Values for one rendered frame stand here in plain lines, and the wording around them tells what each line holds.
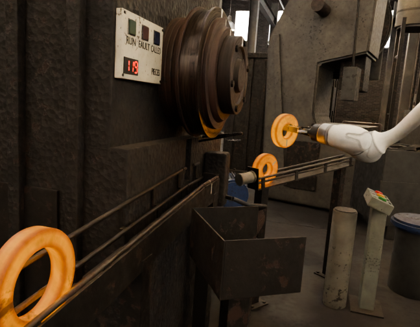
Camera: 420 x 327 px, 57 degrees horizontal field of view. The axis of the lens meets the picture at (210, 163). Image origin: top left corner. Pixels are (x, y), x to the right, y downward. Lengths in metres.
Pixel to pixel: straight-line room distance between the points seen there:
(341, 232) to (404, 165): 1.49
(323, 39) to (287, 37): 0.37
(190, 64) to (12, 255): 0.82
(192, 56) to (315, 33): 2.96
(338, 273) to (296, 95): 2.37
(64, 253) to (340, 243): 1.57
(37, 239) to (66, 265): 0.11
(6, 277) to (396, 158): 3.08
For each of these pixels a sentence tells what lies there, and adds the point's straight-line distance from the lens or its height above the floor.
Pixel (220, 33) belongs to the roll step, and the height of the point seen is 1.24.
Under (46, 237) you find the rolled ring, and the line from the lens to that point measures 0.72.
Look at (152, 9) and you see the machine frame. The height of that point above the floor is 1.29.
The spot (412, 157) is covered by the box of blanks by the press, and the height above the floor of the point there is 0.69.
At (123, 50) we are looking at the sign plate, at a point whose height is 1.13.
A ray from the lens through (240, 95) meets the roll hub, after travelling 1.52.
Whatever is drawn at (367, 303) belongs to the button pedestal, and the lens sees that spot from 2.27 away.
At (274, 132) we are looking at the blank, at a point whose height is 0.90.
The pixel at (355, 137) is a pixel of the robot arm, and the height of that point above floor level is 0.92.
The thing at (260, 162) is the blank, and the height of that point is 0.75.
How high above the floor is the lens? 1.01
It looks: 9 degrees down
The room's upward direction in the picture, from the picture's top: 4 degrees clockwise
